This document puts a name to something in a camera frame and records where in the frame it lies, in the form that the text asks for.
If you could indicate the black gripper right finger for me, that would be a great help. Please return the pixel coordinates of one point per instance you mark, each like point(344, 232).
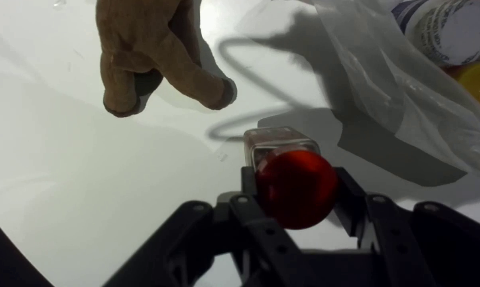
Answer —
point(427, 246)

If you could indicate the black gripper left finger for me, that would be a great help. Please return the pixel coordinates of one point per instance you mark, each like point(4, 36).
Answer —
point(189, 241)

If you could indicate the red-lid spice bottle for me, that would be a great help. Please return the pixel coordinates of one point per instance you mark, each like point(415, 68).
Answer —
point(296, 184)

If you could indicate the brown plush moose toy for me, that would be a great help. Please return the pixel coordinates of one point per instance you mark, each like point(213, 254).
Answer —
point(144, 42)

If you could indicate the white plastic bag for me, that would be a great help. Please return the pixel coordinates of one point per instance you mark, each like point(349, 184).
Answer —
point(395, 85)

